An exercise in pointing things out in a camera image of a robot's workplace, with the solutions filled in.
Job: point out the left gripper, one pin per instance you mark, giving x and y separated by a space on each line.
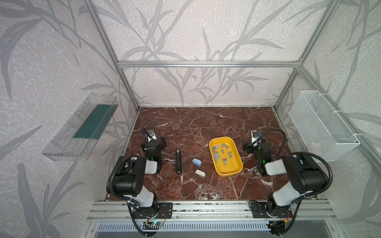
151 143

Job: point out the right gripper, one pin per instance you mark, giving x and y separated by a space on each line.
253 146

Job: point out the blue mini stapler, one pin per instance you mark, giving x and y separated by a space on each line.
197 162

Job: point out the white mini stapler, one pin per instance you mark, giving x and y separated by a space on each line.
200 173

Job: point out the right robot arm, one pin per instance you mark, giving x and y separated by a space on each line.
308 173

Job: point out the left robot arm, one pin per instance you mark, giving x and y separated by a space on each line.
126 181

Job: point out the yellow plastic tray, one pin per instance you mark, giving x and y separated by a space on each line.
234 164

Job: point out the pink object in basket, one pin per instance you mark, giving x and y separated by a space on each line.
315 148

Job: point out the small green circuit board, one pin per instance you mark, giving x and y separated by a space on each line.
154 225

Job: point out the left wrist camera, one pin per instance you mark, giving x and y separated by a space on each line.
151 135

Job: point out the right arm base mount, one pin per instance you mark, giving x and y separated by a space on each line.
269 210

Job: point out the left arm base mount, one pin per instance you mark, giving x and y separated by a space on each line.
161 210

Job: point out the white wire mesh basket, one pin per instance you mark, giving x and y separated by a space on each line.
317 121

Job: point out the clear plastic wall shelf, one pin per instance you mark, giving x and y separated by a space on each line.
78 137

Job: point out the grey slotted cable duct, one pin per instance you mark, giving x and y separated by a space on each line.
185 226

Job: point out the aluminium front rail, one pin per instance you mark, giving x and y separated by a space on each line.
211 210

